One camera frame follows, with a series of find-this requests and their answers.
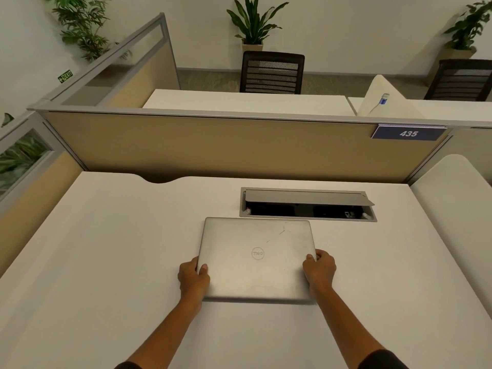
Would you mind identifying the bamboo-like potted plant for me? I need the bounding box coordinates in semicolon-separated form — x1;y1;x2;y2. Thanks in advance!
42;0;131;63

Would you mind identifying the person's right hand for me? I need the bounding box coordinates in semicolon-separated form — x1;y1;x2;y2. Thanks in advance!
302;249;337;300

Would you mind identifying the black mesh office chair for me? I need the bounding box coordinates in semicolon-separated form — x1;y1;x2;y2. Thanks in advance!
424;59;492;102
239;51;305;95

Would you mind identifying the grey desk cable box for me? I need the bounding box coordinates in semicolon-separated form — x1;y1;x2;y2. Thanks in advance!
239;187;378;222

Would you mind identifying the person's right forearm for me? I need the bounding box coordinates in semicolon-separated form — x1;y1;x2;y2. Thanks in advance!
311;284;409;369

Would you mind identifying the beige cubicle partition panel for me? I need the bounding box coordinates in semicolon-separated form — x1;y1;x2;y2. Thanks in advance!
28;107;492;185

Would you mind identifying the beige rounded desk divider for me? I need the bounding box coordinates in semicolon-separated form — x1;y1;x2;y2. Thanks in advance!
409;154;492;321
357;74;428;119

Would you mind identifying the broad-leaf potted plant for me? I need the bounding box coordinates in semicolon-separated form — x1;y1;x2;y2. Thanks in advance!
226;0;290;53

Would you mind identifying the silver laptop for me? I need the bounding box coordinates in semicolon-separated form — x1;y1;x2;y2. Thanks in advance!
196;217;317;304

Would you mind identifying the person's left forearm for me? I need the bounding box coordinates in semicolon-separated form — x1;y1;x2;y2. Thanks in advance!
125;295;203;369

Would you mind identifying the leafy plant in beige planter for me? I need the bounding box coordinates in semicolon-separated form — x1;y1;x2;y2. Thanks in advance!
426;0;492;87

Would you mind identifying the blue desk number plate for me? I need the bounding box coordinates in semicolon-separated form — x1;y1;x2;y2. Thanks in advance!
371;125;448;142

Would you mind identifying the white charger with cable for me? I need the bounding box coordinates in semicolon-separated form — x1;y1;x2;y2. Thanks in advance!
368;93;391;116

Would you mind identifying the beige glass-topped side partition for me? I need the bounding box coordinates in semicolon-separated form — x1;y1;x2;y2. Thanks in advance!
0;110;90;279
49;13;181;109

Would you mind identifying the green plant behind glass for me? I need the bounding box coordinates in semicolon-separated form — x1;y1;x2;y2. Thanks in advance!
0;113;48;196

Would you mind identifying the person's left hand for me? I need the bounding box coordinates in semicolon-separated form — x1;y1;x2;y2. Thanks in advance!
178;257;211;307

